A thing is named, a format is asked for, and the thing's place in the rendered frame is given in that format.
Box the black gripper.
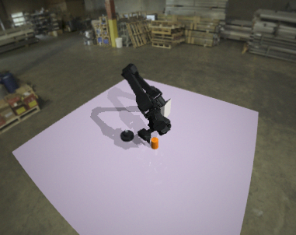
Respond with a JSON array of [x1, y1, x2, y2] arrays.
[[138, 116, 171, 143]]

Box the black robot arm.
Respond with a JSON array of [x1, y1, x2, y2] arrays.
[[121, 63, 172, 135]]

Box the orange tapered knob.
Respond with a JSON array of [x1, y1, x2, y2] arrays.
[[151, 137, 158, 149]]

